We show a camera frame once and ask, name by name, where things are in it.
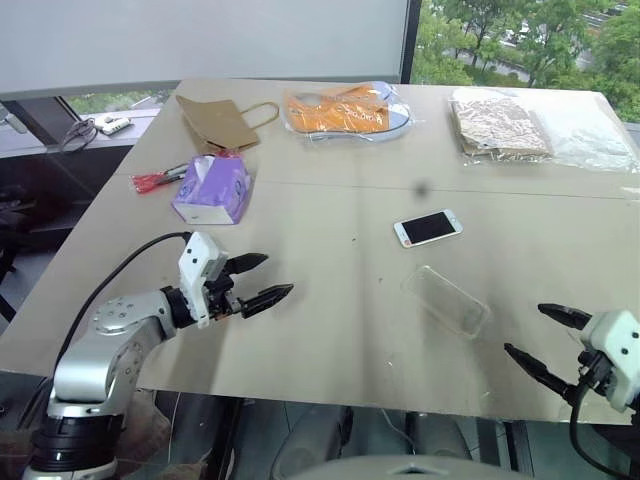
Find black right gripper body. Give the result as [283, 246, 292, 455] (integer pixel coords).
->
[574, 348, 615, 397]

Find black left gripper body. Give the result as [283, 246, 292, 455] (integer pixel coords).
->
[201, 268, 247, 321]

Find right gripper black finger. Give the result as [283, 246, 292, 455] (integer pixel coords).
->
[503, 342, 577, 406]
[537, 302, 594, 331]

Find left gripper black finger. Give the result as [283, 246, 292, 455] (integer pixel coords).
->
[240, 283, 295, 320]
[226, 252, 271, 276]

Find clear phone case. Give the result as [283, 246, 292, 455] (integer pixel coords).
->
[399, 265, 493, 342]

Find white smartphone black screen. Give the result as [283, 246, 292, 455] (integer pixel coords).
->
[393, 210, 464, 250]

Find purple tissue pack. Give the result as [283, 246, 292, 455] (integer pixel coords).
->
[171, 153, 253, 227]

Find black marker pen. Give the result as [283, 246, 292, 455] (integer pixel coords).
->
[158, 163, 191, 183]

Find brown paper bag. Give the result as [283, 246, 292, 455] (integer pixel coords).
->
[174, 94, 280, 156]

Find grey rounded robot body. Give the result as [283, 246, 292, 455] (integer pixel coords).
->
[293, 453, 507, 480]

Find orange bag in plastic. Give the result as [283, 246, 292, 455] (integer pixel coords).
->
[281, 81, 414, 147]

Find clear plastic bag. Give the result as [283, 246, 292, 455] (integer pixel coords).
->
[528, 93, 640, 175]

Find white power strip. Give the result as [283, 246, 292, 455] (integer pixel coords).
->
[96, 115, 133, 135]

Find brown patterned packet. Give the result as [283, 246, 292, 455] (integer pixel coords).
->
[449, 88, 554, 165]

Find white roller blind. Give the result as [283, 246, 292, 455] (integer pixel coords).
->
[0, 0, 410, 97]

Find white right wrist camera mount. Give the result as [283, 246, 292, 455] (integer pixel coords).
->
[579, 309, 640, 414]

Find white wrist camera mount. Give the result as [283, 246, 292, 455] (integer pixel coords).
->
[176, 230, 232, 330]
[579, 309, 640, 414]

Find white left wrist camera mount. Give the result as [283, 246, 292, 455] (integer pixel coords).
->
[176, 230, 232, 330]

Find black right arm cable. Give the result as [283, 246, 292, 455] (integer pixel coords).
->
[568, 377, 632, 477]

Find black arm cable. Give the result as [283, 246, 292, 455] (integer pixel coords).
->
[53, 231, 194, 374]
[568, 377, 632, 477]

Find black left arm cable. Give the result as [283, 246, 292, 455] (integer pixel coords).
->
[53, 231, 194, 374]

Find thin white cable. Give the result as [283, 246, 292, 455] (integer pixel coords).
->
[381, 406, 417, 447]

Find grey coiled cable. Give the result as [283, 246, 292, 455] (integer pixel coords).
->
[61, 118, 100, 152]

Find dark window frame post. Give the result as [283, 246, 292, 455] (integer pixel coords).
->
[398, 0, 424, 85]

